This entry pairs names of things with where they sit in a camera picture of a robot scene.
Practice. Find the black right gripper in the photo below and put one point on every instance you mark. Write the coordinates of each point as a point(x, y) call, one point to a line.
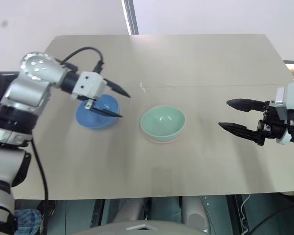
point(272, 127)

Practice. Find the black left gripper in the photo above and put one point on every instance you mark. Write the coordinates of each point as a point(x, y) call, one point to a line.
point(91, 103)

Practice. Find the dark furniture behind arm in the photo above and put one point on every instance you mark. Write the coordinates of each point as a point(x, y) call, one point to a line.
point(0, 85)

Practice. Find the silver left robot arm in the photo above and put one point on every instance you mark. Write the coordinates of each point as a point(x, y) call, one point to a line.
point(39, 71)

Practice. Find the blue bowl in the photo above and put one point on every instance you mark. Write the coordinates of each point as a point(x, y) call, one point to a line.
point(90, 120)

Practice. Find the green bowl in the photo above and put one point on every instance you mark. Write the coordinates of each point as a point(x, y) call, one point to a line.
point(161, 122)

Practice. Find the black table leg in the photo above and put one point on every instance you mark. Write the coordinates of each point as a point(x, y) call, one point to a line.
point(98, 211)
point(236, 213)

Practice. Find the grey robot leg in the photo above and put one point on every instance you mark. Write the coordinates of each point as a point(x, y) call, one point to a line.
point(131, 210)
point(196, 213)

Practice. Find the grey robot torso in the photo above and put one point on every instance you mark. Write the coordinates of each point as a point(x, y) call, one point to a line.
point(142, 227)

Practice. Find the blue plaid cloth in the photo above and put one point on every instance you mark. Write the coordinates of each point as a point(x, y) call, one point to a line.
point(28, 221)

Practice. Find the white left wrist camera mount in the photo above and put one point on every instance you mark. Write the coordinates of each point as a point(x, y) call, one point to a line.
point(90, 84)

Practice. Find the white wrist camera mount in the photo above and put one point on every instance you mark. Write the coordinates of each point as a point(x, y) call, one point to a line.
point(286, 102)
point(90, 84)

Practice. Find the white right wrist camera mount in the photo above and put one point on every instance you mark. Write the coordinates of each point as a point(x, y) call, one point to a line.
point(286, 102)

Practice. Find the metal window frame post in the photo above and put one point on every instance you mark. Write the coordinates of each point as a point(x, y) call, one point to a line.
point(131, 17)

